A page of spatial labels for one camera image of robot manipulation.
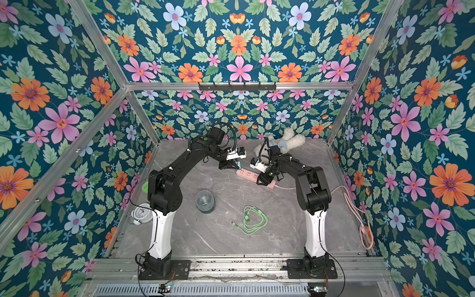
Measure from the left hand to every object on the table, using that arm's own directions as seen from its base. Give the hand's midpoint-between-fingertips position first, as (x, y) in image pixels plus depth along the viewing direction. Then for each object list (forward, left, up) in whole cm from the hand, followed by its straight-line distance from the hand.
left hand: (239, 160), depth 91 cm
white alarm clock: (-19, +48, -12) cm, 53 cm away
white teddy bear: (+16, -30, -6) cm, 34 cm away
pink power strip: (-2, -7, -13) cm, 15 cm away
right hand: (-1, -15, -13) cm, 20 cm away
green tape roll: (-5, +49, -10) cm, 50 cm away
